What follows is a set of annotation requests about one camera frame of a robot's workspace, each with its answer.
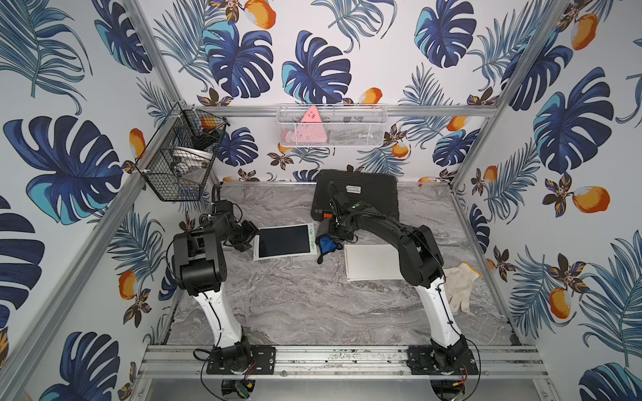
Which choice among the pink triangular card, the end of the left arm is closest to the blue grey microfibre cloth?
the end of the left arm

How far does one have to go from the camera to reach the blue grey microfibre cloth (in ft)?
3.18

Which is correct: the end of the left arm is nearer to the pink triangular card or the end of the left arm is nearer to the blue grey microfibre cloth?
the blue grey microfibre cloth
